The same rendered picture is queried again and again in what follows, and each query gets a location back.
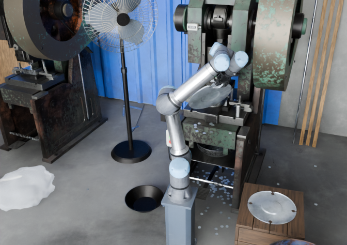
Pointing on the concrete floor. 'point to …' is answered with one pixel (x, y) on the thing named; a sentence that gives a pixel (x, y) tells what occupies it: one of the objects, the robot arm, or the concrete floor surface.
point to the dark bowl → (144, 198)
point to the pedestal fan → (125, 154)
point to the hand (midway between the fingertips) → (217, 85)
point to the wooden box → (253, 239)
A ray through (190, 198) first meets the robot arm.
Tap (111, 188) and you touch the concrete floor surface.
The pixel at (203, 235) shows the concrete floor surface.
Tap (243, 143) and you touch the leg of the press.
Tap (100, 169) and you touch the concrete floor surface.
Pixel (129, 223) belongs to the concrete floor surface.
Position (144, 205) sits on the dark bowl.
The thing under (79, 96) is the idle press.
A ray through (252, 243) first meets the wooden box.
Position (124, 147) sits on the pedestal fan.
